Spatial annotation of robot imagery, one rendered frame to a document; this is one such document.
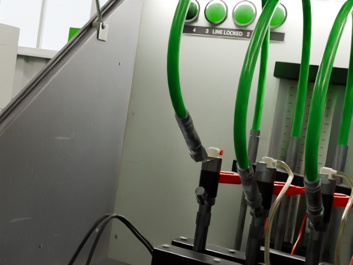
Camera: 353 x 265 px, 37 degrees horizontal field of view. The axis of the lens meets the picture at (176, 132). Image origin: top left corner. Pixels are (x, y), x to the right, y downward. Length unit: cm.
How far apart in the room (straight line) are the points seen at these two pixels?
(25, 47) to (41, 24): 29
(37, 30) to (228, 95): 474
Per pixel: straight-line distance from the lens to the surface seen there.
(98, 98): 103
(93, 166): 106
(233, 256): 78
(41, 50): 557
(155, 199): 111
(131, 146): 113
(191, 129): 65
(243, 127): 58
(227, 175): 76
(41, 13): 564
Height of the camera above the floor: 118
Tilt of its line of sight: 3 degrees down
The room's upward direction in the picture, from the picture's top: 8 degrees clockwise
